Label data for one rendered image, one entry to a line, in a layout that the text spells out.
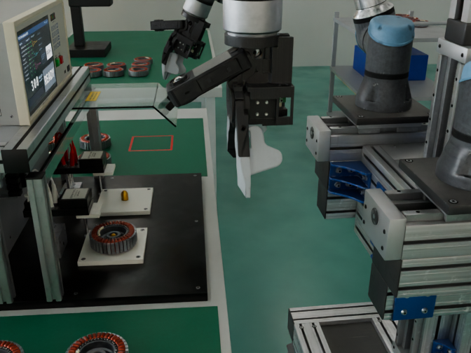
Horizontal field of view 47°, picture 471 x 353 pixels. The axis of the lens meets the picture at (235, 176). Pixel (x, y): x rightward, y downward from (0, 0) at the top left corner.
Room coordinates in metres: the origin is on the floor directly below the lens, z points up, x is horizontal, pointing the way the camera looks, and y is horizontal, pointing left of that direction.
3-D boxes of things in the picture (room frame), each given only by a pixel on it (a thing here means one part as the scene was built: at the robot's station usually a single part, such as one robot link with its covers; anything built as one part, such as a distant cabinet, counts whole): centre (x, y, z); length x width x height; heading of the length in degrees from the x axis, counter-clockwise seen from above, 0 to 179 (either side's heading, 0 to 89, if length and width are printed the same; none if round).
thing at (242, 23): (0.71, -0.02, 1.37); 0.08 x 0.08 x 0.05
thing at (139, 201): (1.38, 0.31, 0.78); 0.15 x 0.15 x 0.01; 4
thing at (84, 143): (1.89, 0.52, 0.77); 0.11 x 0.11 x 0.04
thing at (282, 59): (0.71, -0.03, 1.29); 0.09 x 0.08 x 0.12; 97
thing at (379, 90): (1.46, -0.41, 1.09); 0.15 x 0.15 x 0.10
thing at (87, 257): (1.14, 0.29, 0.78); 0.15 x 0.15 x 0.01; 4
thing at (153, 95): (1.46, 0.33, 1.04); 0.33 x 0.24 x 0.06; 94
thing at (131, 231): (1.14, 0.29, 0.80); 0.11 x 0.11 x 0.04
